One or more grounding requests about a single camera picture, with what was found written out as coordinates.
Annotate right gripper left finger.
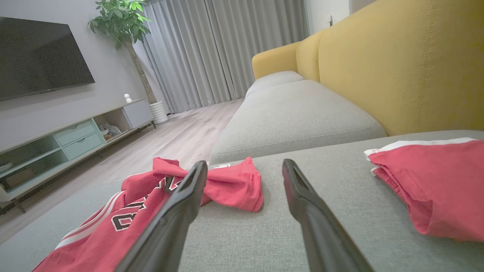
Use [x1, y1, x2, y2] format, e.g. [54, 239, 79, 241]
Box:
[115, 161, 208, 272]

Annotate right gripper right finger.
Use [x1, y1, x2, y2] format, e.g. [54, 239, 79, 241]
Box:
[282, 159, 375, 272]

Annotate red jersey with black lettering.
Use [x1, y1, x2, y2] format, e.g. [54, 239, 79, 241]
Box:
[33, 157, 264, 272]

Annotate red shorts with white stripes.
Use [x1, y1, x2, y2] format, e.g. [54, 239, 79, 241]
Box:
[364, 137, 484, 242]

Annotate large grey sofa seat cushion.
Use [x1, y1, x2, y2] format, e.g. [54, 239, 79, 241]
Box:
[0, 130, 484, 272]

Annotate pale plush toy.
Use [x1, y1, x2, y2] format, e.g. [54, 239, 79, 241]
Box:
[99, 123, 121, 141]

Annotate white cabinet door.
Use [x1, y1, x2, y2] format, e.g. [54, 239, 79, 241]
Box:
[123, 100, 155, 129]

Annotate pale green cabinet drawer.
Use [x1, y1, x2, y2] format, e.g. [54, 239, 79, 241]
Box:
[62, 132, 104, 160]
[54, 120, 96, 147]

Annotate long low television cabinet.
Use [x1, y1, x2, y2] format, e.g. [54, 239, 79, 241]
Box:
[0, 99, 156, 214]

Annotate small grey sofa seat cushion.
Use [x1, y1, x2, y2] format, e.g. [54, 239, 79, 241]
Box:
[245, 71, 305, 99]

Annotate narrow yellow sofa backrest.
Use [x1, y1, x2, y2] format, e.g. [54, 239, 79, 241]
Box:
[296, 30, 326, 82]

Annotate yellow sofa end backrest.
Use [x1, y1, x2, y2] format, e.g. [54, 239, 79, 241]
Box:
[252, 42, 303, 80]

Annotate wide yellow sofa backrest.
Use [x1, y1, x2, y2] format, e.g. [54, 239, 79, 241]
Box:
[318, 0, 484, 136]

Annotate grey pleated curtain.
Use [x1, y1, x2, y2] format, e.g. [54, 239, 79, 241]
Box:
[142, 0, 309, 114]

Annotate green leafy indoor tree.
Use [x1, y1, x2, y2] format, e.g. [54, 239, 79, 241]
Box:
[87, 0, 157, 104]

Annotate black flat screen television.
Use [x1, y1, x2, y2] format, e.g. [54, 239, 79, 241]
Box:
[0, 16, 96, 102]

